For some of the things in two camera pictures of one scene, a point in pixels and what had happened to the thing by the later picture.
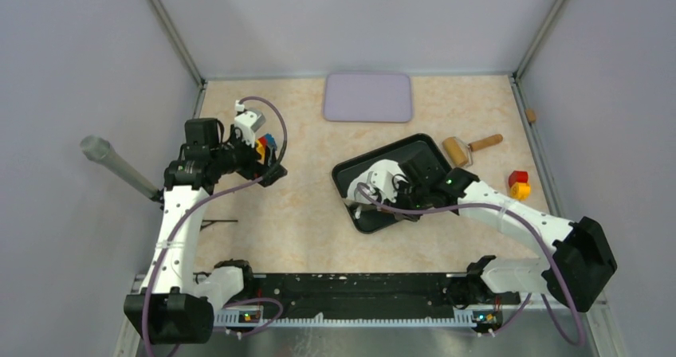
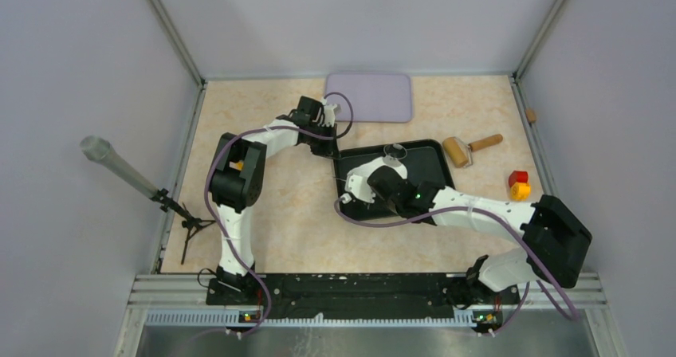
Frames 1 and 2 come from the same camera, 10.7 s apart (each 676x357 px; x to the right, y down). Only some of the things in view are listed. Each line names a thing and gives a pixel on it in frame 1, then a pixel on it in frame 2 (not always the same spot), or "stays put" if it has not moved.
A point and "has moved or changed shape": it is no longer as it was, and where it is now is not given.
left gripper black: (272, 170) to (328, 150)
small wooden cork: (531, 115) stays put
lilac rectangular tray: (367, 97) stays put
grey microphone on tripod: (100, 150) stays put
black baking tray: (366, 221) has moved or changed shape
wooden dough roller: (461, 153) stays put
